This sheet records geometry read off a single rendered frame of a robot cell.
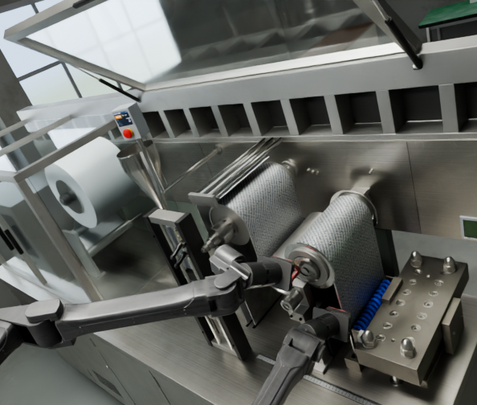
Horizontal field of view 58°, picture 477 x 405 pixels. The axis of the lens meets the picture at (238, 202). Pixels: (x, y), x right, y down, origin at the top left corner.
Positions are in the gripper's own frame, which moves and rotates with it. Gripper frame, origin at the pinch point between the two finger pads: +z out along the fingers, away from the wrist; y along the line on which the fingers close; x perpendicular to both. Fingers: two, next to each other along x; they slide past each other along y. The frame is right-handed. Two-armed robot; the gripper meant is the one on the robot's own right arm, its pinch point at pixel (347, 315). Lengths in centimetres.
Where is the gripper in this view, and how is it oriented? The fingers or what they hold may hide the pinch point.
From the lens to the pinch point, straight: 122.8
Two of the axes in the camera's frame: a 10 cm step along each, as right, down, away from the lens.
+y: 7.3, 0.9, -6.8
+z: 6.8, -0.6, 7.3
